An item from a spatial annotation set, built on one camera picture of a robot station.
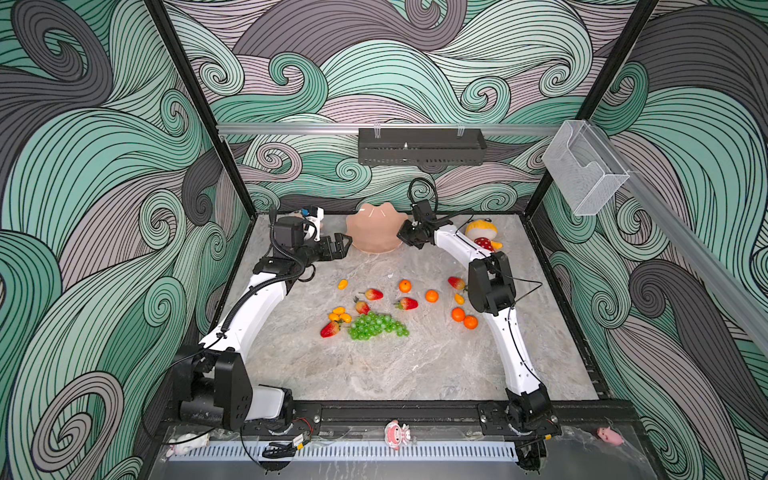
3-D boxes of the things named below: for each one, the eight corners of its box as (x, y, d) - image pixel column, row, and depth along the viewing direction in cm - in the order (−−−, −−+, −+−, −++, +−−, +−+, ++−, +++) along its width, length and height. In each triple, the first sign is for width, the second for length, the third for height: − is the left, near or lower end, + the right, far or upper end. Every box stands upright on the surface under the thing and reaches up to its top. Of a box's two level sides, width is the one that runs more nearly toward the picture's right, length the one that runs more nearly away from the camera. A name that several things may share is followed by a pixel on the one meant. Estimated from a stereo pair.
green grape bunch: (350, 340, 88) (349, 333, 85) (351, 319, 93) (350, 311, 89) (407, 340, 89) (408, 333, 85) (405, 319, 93) (407, 311, 89)
